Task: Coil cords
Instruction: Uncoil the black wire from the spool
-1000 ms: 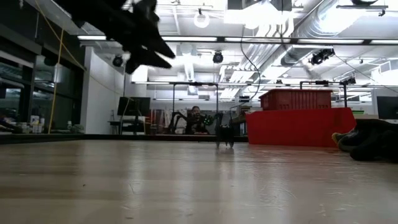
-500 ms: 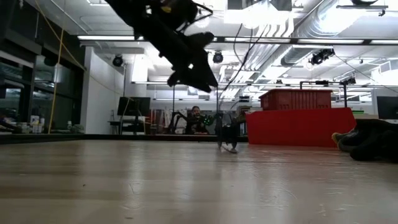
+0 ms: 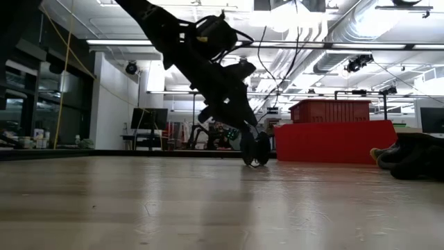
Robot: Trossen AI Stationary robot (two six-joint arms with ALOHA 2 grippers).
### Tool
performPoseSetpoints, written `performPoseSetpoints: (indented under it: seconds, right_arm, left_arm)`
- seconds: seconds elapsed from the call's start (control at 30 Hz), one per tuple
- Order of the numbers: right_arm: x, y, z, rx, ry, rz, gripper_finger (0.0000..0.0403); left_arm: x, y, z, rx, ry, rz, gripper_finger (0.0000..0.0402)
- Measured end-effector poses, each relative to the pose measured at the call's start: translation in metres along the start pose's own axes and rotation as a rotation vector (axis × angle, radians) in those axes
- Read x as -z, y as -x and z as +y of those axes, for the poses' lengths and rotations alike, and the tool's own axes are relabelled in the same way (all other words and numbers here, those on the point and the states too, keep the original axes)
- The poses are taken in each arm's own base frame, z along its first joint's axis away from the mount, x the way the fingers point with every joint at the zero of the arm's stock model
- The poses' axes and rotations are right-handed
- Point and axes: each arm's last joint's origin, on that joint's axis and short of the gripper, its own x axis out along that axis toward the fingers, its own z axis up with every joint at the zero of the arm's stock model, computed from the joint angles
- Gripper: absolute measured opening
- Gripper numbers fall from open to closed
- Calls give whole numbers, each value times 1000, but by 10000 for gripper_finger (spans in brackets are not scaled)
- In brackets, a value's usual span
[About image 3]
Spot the black work glove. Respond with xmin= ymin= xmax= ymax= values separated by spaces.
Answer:
xmin=369 ymin=133 xmax=444 ymax=183

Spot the long ceiling light strip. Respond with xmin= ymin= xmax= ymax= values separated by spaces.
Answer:
xmin=86 ymin=39 xmax=444 ymax=50

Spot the black monitor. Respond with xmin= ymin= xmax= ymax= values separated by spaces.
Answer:
xmin=130 ymin=108 xmax=169 ymax=131
xmin=419 ymin=106 xmax=444 ymax=135

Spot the red slatted plastic crate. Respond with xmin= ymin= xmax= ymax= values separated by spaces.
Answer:
xmin=289 ymin=99 xmax=372 ymax=124

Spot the white shelf container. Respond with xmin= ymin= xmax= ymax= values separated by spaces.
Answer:
xmin=33 ymin=128 xmax=51 ymax=149

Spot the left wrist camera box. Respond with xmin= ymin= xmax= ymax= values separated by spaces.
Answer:
xmin=194 ymin=10 xmax=241 ymax=63

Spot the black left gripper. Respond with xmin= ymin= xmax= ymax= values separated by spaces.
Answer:
xmin=162 ymin=33 xmax=259 ymax=139

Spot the black ceiling-mounted device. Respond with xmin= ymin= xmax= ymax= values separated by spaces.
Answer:
xmin=345 ymin=53 xmax=375 ymax=74

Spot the black ceiling rail fixture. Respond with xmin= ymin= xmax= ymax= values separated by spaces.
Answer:
xmin=375 ymin=0 xmax=434 ymax=19

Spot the person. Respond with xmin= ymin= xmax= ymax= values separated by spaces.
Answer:
xmin=207 ymin=120 xmax=234 ymax=151

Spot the yellow cable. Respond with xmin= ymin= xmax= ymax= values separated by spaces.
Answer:
xmin=40 ymin=0 xmax=98 ymax=151

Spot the black background rig frame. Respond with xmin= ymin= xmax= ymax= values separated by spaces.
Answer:
xmin=334 ymin=89 xmax=398 ymax=122
xmin=189 ymin=90 xmax=244 ymax=151

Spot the red plastic bin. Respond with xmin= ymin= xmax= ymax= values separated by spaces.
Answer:
xmin=273 ymin=119 xmax=398 ymax=165

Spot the black aluminium table frame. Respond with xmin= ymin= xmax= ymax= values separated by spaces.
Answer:
xmin=0 ymin=148 xmax=278 ymax=163

